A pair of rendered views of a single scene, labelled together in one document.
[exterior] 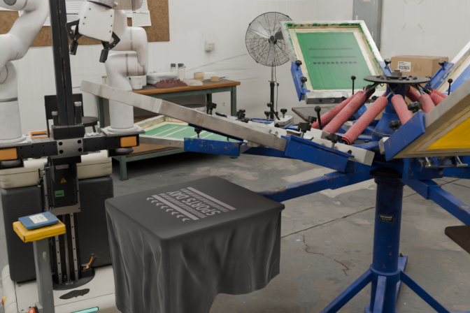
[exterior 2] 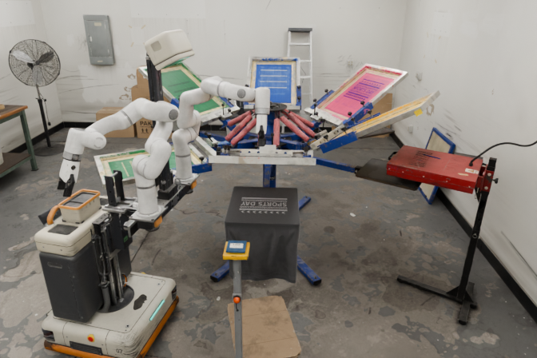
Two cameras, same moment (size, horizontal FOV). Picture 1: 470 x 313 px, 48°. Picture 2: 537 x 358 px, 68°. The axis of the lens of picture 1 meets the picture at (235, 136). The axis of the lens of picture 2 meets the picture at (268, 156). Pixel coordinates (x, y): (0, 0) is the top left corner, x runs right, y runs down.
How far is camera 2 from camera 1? 203 cm
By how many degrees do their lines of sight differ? 50
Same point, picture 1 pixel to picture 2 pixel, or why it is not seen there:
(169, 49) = not seen: outside the picture
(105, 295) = (160, 291)
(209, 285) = not seen: hidden behind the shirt
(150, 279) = (276, 249)
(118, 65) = (188, 137)
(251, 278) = not seen: hidden behind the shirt
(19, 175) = (81, 240)
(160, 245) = (296, 228)
